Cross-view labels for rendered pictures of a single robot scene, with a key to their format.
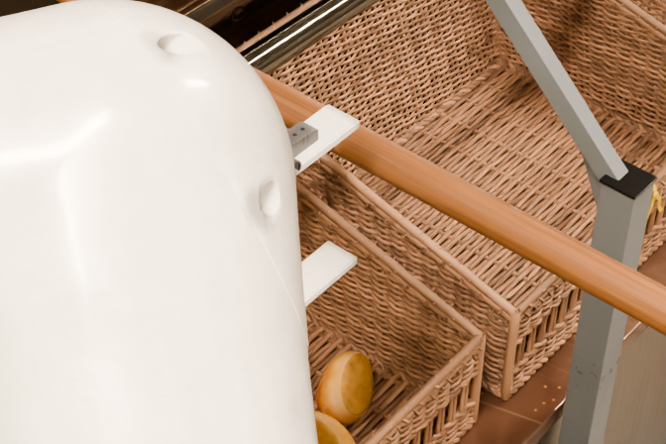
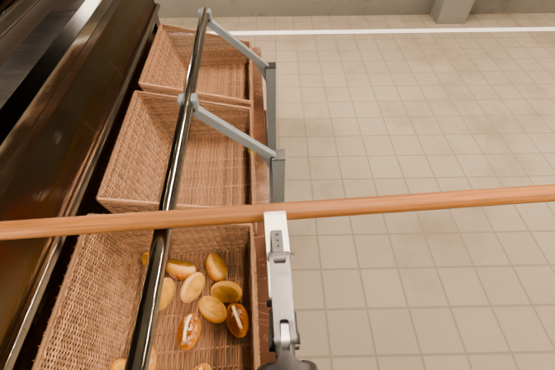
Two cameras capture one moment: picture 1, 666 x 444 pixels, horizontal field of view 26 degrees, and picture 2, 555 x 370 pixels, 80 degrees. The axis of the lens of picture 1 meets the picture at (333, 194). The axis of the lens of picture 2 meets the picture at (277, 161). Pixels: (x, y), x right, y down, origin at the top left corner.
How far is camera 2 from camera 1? 69 cm
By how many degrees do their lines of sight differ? 32
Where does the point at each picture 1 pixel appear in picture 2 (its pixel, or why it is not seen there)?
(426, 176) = (300, 209)
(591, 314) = (277, 197)
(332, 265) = not seen: hidden behind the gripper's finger
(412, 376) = (229, 247)
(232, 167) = not seen: outside the picture
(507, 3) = (216, 120)
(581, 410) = not seen: hidden behind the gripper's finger
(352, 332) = (201, 248)
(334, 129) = (281, 222)
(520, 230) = (352, 206)
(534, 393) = (261, 226)
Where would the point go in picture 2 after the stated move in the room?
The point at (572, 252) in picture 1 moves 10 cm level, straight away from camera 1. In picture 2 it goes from (376, 203) to (338, 164)
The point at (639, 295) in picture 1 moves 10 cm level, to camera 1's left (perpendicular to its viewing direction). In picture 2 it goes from (410, 203) to (376, 241)
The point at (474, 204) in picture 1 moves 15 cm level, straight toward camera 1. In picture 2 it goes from (327, 208) to (400, 279)
